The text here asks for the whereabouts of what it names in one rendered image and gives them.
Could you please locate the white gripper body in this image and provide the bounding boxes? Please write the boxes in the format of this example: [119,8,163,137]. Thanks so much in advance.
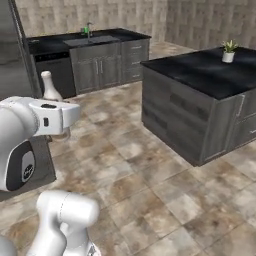
[28,99,82,130]

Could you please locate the white liquor bottle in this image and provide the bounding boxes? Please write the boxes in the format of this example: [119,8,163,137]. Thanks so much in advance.
[40,70,64,102]

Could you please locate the grey island counter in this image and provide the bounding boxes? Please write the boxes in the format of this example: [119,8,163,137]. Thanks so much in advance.
[140,45,256,168]

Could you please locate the black dishwasher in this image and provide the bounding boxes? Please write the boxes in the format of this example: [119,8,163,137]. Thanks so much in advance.
[34,50,77,100]

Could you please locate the grey sink cupboard run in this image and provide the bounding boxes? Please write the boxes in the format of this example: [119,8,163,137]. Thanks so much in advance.
[26,27,152,96]

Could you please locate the dark sink basin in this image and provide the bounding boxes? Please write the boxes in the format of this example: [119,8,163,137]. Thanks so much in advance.
[62,34,121,48]

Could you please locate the grey tap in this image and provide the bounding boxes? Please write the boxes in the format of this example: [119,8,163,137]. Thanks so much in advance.
[86,21,94,44]

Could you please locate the stainless steel fridge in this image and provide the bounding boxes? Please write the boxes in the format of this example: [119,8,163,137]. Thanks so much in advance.
[0,0,43,102]

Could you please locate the green plant in white pot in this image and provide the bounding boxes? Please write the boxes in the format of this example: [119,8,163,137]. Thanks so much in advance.
[221,39,239,64]

